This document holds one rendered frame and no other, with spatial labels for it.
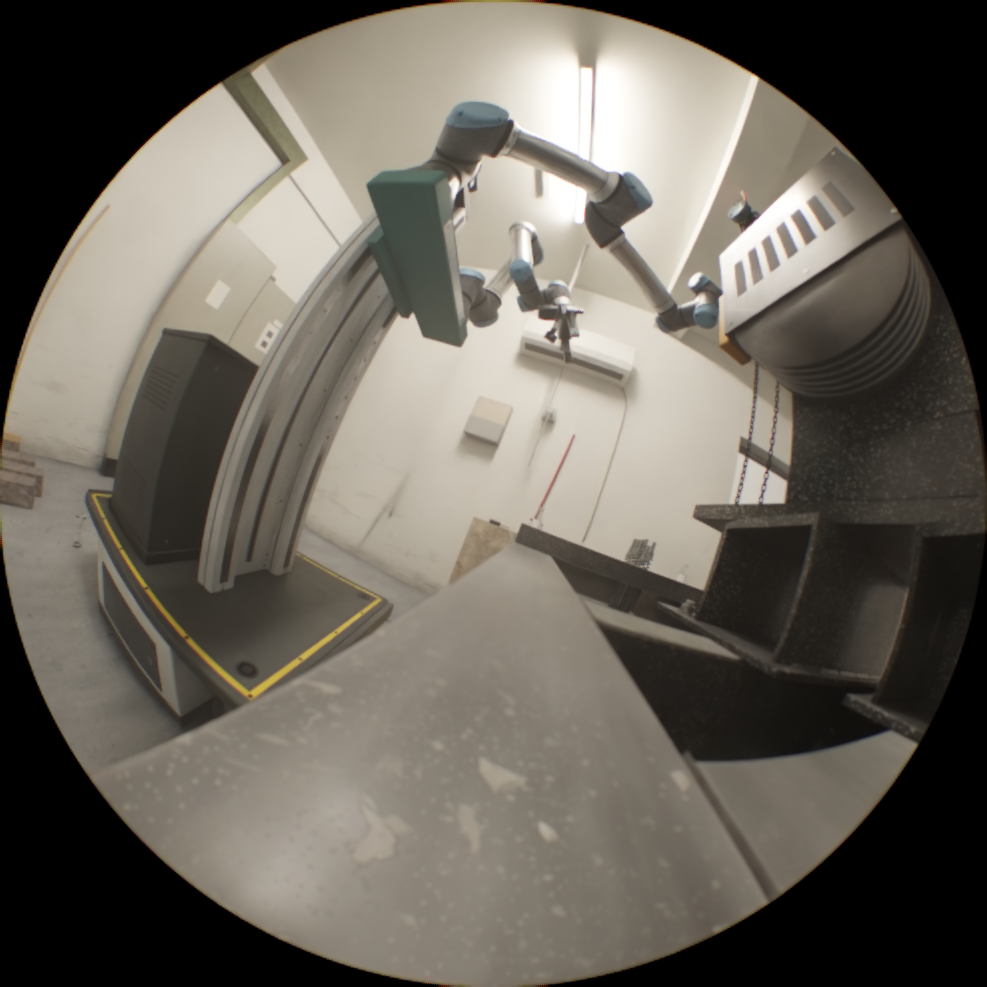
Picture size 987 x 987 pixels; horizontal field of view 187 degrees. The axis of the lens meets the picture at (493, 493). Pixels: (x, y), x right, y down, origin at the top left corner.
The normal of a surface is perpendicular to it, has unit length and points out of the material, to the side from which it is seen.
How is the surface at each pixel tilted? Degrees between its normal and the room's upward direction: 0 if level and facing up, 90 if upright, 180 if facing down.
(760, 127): 180
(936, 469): 90
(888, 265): 90
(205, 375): 90
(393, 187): 180
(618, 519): 90
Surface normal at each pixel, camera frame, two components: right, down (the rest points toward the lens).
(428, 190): -0.36, 0.93
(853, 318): -0.93, -0.36
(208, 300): 0.92, 0.35
